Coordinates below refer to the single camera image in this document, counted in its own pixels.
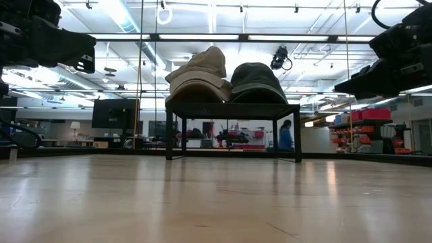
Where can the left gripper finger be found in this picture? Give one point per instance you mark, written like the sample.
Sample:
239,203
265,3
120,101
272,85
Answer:
57,44

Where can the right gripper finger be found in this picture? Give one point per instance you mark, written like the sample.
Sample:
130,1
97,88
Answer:
378,84

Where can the shelf with red bins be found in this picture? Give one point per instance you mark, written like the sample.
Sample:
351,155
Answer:
371,114

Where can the dark ceiling disc fixture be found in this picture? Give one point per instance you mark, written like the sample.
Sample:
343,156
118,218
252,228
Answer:
109,70

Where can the white table lamp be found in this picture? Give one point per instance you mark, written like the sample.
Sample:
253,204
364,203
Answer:
75,125

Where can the black monitor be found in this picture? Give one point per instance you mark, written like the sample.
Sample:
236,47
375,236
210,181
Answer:
114,113

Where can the person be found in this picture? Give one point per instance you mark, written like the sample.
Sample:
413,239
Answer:
286,138

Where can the black mesh metal riser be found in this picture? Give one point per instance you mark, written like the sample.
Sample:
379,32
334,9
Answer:
233,110

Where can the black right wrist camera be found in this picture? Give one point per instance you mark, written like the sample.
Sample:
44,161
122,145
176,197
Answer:
405,37

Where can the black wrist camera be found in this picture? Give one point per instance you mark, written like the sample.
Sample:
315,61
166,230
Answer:
33,10
405,37

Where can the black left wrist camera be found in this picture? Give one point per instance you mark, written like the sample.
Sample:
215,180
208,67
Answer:
33,10

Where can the silver ceiling air duct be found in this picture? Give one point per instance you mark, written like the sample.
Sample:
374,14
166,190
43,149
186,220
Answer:
126,23

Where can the black aluminium table frame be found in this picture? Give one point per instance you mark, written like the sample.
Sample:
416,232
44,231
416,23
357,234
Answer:
371,157

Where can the black horizontal frame bar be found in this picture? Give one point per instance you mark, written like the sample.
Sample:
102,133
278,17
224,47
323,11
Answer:
243,37

